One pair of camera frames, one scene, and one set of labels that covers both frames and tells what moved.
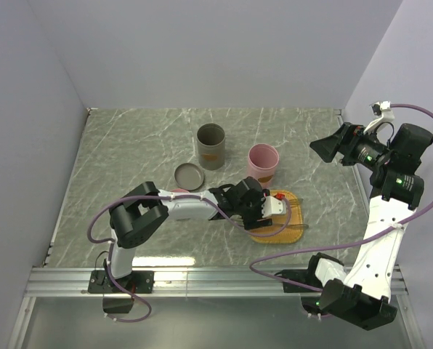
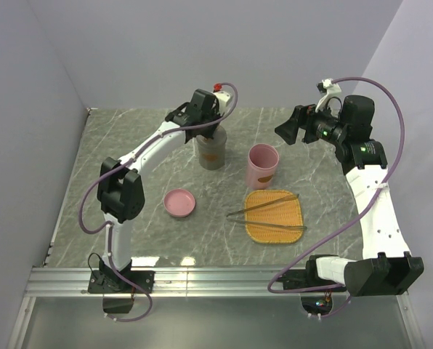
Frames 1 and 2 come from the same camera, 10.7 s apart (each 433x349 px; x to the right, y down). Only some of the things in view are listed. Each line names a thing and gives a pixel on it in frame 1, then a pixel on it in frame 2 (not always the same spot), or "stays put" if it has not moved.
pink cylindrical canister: (262, 161) stays put
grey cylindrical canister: (211, 139) stays put
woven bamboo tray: (285, 229) stays put
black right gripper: (349, 135) -> (304, 117)
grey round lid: (189, 176) -> (219, 139)
